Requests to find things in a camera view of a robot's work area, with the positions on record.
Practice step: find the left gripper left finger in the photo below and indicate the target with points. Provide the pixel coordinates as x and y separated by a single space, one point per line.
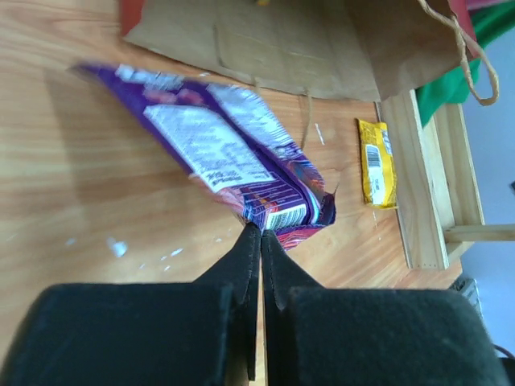
201 332

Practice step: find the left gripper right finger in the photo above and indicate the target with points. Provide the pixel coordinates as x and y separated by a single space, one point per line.
320 336

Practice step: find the wooden clothes rack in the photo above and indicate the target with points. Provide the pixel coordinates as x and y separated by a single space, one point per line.
439 207

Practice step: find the purple snack packet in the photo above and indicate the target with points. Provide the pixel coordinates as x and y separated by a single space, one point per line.
230 143

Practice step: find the red brown paper bag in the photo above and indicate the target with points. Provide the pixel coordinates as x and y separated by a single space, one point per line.
359 50

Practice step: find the yellow snack packet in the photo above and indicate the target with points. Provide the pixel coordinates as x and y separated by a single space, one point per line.
379 177

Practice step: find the green shirt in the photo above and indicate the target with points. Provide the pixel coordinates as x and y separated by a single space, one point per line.
489 21

